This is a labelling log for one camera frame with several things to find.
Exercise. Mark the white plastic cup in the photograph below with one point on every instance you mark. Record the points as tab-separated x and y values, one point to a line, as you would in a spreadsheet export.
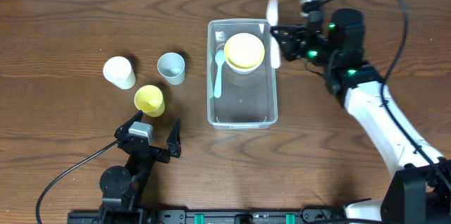
118	70

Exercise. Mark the white plastic bowl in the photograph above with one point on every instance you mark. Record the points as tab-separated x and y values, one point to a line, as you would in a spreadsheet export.
242	70

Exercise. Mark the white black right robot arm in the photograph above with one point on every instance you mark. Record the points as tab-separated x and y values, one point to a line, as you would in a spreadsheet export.
419	190

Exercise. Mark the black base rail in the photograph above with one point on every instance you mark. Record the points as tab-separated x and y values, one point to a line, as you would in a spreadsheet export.
180	216

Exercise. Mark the clear plastic container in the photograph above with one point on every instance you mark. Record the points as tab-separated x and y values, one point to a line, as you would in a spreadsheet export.
247	101

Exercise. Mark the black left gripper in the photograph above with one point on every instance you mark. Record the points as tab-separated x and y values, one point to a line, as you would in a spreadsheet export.
151	151

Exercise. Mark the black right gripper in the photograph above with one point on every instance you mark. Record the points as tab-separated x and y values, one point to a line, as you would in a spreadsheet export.
294	43

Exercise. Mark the mint green plastic spoon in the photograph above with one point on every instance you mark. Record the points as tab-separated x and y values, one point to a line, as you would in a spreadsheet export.
220	60

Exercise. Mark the yellow plastic bowl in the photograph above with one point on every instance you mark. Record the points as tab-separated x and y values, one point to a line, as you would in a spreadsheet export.
244	50

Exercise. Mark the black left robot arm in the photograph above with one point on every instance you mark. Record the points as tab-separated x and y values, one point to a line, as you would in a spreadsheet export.
122	186

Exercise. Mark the yellow plastic cup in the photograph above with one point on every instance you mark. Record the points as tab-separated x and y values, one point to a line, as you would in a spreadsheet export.
149	99

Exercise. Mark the grey plastic cup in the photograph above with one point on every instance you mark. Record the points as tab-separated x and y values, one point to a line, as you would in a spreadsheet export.
172	67

